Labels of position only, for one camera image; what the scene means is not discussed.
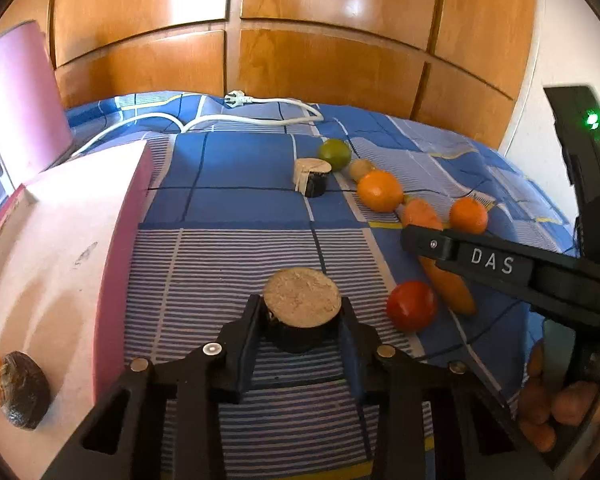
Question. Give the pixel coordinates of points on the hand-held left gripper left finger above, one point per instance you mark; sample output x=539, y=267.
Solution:
x=247, y=346

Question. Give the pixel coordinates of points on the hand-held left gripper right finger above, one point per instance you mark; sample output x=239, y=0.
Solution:
x=352, y=356

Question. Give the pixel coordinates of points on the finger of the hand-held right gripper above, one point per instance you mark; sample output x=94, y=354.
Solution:
x=420, y=240

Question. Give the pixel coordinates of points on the orange carrot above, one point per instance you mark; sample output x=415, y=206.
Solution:
x=452, y=287

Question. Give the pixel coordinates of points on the large orange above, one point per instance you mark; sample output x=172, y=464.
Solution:
x=380, y=191

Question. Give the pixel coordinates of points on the dark skinned cut root piece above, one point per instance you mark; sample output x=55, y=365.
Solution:
x=301, y=300
x=312, y=172

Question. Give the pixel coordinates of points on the pink rimmed white tray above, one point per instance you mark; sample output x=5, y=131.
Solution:
x=55, y=260

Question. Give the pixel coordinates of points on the person's right hand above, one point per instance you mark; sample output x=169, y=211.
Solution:
x=577, y=402

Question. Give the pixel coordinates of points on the red tomato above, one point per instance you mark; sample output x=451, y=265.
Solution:
x=412, y=306

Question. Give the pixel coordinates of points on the small yellowish round fruit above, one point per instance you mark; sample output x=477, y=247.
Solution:
x=359, y=170

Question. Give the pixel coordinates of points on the green lime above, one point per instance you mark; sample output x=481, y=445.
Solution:
x=336, y=152

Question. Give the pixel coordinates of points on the blue checked blanket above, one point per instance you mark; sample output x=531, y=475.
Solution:
x=240, y=195

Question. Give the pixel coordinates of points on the wooden wardrobe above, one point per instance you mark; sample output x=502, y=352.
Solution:
x=330, y=60

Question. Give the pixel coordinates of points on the dark wrinkled fruit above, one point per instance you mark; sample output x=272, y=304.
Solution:
x=24, y=391

